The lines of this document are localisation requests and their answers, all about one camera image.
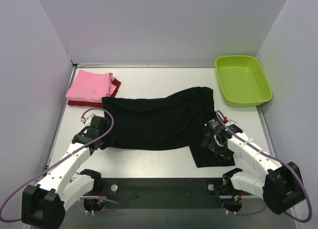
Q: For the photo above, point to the green plastic tray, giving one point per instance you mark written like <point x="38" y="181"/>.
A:
<point x="242" y="81"/>

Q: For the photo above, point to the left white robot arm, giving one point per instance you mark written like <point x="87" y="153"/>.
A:
<point x="45" y="204"/>

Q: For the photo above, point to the black t shirt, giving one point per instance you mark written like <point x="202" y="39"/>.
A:
<point x="166" y="123"/>

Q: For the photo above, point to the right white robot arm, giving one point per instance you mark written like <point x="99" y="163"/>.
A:
<point x="277" y="184"/>

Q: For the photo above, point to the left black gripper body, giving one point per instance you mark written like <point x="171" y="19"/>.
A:
<point x="105" y="141"/>

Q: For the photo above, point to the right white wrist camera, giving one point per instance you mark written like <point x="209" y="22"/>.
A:
<point x="228" y="121"/>

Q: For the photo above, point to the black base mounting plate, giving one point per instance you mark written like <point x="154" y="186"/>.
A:
<point x="159" y="193"/>

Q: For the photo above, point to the folded pink t shirt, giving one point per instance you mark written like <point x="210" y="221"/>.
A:
<point x="91" y="87"/>

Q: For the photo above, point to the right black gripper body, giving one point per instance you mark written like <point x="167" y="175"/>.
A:
<point x="208" y="141"/>

